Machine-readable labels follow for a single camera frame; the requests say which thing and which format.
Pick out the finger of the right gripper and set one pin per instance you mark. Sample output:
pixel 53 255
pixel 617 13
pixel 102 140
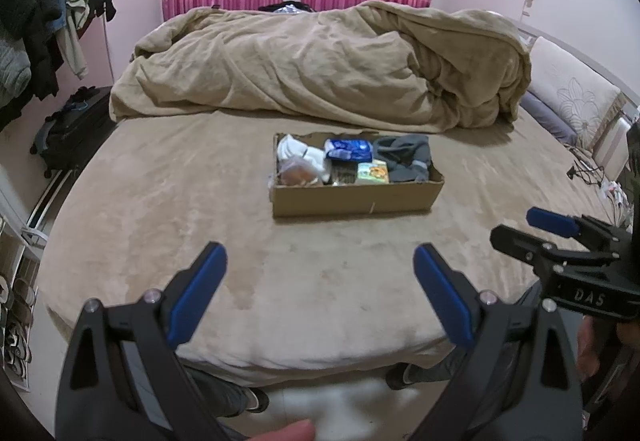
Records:
pixel 540 250
pixel 555 220

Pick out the white floral pillow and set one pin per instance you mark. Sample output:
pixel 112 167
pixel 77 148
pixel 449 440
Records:
pixel 581 97

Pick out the white socks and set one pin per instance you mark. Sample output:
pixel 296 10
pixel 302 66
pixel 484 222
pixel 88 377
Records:
pixel 292 152

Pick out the blue tissue pack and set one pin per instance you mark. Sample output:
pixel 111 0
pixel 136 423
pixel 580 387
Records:
pixel 348 150

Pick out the clothes pile on rack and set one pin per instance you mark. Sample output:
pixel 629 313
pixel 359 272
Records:
pixel 37 38

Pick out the cartoon snack packet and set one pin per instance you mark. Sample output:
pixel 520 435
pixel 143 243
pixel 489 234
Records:
pixel 373 172

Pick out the shoe rack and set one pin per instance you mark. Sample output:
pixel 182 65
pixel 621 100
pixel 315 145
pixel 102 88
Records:
pixel 19 292

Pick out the beige bed sheet mattress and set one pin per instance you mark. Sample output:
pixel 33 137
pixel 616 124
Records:
pixel 304 298

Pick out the clear snack bag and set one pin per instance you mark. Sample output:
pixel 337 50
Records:
pixel 297 171

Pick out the black shoe left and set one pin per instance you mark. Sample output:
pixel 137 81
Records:
pixel 237 400

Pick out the person left hand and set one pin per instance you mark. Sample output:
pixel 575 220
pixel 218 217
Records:
pixel 299 431

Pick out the black shoe right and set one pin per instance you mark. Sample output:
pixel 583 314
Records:
pixel 402 376

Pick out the cardboard box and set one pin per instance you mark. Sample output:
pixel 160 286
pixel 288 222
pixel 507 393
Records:
pixel 341 196

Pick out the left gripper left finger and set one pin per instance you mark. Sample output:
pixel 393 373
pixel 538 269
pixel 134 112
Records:
pixel 97 398

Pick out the black shoe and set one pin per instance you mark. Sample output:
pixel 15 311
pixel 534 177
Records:
pixel 237 400
pixel 402 376

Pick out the person right hand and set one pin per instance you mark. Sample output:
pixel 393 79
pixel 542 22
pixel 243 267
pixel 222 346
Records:
pixel 608 364

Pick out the dark grey grip socks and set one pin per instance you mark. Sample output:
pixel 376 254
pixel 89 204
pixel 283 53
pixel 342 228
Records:
pixel 408 157

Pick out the black bag on floor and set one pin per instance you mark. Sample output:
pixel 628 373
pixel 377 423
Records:
pixel 70 137

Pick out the beige duvet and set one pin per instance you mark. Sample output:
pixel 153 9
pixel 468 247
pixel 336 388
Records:
pixel 377 65

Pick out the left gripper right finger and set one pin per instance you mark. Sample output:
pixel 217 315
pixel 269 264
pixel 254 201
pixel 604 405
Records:
pixel 518 380

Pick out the grey pillow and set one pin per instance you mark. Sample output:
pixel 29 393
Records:
pixel 551 122

